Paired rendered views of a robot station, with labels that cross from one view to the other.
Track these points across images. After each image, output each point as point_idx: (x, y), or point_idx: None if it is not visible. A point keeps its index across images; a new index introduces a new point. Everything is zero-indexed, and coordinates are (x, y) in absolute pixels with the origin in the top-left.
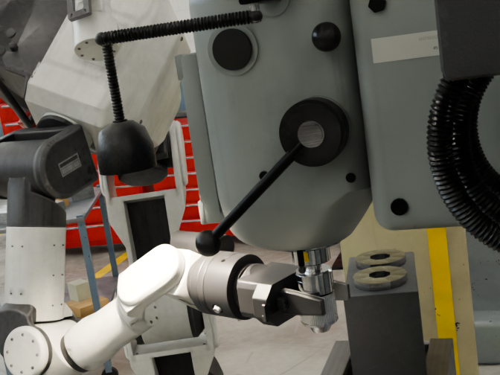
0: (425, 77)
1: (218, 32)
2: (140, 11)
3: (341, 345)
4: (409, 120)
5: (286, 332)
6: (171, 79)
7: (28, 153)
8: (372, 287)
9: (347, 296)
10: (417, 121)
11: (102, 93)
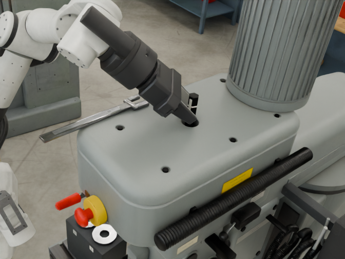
0: (246, 240)
1: (186, 257)
2: (4, 184)
3: (55, 250)
4: (238, 253)
5: None
6: None
7: None
8: (109, 243)
9: None
10: (240, 252)
11: (6, 247)
